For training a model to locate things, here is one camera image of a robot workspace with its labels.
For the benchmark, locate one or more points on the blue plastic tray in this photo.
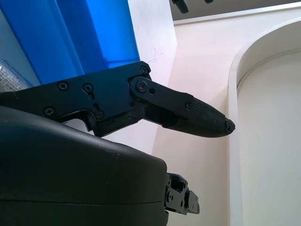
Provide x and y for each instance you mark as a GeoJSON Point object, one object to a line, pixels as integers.
{"type": "Point", "coordinates": [70, 35]}

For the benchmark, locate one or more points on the black furniture foot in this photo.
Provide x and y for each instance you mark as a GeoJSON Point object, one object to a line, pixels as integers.
{"type": "Point", "coordinates": [208, 1]}
{"type": "Point", "coordinates": [180, 4]}

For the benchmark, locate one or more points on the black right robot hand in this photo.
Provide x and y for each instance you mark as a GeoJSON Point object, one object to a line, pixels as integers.
{"type": "Point", "coordinates": [70, 169]}

